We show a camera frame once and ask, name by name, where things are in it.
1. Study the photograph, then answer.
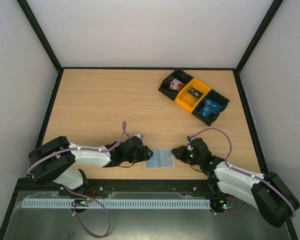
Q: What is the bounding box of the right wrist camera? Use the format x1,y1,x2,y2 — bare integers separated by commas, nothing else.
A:
187,136,193,151

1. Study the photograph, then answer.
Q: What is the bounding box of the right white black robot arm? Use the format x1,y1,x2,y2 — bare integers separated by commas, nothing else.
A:
171,138,300,228

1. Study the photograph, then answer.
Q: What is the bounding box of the red white card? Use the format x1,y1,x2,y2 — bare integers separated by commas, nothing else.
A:
169,78,185,91

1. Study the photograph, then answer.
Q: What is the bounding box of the yellow bin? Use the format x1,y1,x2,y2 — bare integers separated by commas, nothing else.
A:
174,78,212,113

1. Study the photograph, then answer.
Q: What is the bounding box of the purple cable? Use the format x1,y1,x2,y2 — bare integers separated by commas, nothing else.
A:
188,127,297,219
26,121,127,238

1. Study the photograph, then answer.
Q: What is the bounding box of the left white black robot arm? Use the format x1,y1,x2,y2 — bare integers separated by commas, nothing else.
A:
27,135,153,190

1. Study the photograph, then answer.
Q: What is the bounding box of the black bin with red card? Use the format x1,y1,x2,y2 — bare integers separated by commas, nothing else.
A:
158,69,194,101

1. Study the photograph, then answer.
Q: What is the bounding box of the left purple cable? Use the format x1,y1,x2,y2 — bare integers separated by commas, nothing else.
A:
26,121,127,238

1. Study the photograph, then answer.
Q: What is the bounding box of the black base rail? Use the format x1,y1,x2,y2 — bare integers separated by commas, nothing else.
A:
13,178,229,199

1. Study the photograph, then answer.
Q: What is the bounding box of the white slotted cable duct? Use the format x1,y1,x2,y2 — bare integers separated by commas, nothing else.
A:
21,198,211,210

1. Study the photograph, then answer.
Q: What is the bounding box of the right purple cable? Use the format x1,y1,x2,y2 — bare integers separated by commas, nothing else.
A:
188,127,297,219

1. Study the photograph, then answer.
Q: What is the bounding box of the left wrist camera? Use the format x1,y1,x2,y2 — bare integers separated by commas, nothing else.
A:
135,133,144,141

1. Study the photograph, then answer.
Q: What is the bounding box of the dark card in yellow bin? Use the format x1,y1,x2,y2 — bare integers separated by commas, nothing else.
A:
188,87,203,100

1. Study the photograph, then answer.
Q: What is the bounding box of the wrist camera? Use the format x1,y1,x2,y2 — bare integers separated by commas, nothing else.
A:
135,133,144,141
187,136,193,151

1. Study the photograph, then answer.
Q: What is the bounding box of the black bin with blue card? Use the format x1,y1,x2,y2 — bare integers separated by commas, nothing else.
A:
191,89,230,126

